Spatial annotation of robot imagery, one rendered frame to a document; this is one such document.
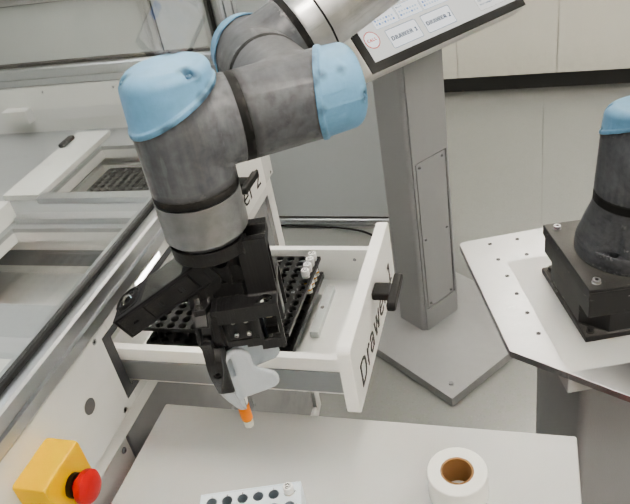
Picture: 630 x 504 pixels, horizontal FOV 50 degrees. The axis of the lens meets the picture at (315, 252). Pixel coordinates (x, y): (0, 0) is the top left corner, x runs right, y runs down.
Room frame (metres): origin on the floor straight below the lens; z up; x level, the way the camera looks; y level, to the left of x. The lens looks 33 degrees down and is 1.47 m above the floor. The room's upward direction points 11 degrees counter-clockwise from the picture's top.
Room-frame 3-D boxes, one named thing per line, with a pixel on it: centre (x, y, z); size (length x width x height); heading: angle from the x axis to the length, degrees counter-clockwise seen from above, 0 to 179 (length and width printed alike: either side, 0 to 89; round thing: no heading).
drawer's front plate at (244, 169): (1.15, 0.13, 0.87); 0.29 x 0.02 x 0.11; 160
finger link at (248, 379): (0.51, 0.09, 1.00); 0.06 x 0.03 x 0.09; 86
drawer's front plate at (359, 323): (0.74, -0.06, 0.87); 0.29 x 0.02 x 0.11; 160
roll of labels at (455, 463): (0.51, -0.11, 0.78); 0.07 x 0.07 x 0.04
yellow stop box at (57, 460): (0.54, 0.34, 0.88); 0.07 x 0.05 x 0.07; 160
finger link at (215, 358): (0.50, 0.11, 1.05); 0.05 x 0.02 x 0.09; 176
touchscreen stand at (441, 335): (1.66, -0.35, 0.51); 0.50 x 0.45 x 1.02; 32
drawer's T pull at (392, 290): (0.74, -0.08, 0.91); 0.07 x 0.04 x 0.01; 160
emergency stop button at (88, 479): (0.53, 0.31, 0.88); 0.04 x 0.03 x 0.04; 160
